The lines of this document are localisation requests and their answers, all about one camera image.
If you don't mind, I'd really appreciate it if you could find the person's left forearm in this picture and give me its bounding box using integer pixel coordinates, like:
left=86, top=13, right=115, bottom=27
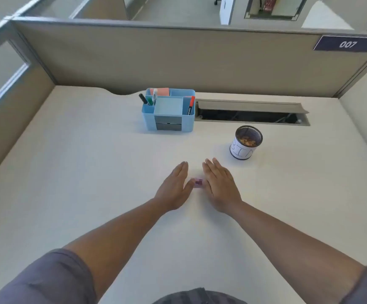
left=62, top=198, right=171, bottom=304

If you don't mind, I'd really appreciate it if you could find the black mesh cup white label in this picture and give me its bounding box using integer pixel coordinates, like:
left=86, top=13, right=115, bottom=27
left=229, top=125, right=264, bottom=161

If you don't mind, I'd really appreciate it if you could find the person's right hand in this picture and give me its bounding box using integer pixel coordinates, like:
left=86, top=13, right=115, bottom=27
left=202, top=157, right=244, bottom=215

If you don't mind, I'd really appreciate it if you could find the beige glass topped partition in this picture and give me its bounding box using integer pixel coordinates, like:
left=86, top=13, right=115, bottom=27
left=69, top=0, right=130, bottom=21

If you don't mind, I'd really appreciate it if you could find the person's right forearm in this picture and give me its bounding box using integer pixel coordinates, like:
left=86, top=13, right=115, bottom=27
left=226, top=201, right=366, bottom=304

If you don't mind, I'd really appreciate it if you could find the blue desk organizer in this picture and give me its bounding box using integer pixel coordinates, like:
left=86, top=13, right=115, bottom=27
left=141, top=87, right=196, bottom=133

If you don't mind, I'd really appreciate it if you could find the beige desk partition panel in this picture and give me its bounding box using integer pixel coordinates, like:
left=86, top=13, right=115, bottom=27
left=11, top=16, right=367, bottom=98

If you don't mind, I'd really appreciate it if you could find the grey shirt front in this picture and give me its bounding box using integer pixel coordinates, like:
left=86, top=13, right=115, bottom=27
left=151, top=287, right=248, bottom=304

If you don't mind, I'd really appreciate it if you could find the grey organizer drawer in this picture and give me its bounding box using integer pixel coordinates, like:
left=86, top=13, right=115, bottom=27
left=154, top=115, right=183, bottom=131

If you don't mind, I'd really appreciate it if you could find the grey left shirt sleeve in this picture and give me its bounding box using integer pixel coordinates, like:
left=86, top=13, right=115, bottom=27
left=0, top=248, right=97, bottom=304

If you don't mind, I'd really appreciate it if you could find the beige partition with glass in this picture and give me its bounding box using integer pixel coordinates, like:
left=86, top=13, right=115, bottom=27
left=0, top=19, right=57, bottom=191

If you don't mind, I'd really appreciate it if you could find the dark blue number sign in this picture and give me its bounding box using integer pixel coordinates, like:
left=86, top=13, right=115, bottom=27
left=313, top=35, right=367, bottom=53

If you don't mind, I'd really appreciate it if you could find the fire extinguisher wall cabinet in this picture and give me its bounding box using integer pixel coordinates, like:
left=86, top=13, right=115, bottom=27
left=244, top=0, right=309, bottom=21

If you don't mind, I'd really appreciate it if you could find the person's left hand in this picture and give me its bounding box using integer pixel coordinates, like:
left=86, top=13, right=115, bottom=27
left=153, top=161, right=196, bottom=214

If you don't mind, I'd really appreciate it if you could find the light blue note block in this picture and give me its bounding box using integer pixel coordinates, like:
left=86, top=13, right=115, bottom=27
left=154, top=96, right=184, bottom=117

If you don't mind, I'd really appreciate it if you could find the grey cable tray flap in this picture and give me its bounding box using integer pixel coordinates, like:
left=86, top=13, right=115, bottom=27
left=195, top=99, right=310, bottom=126

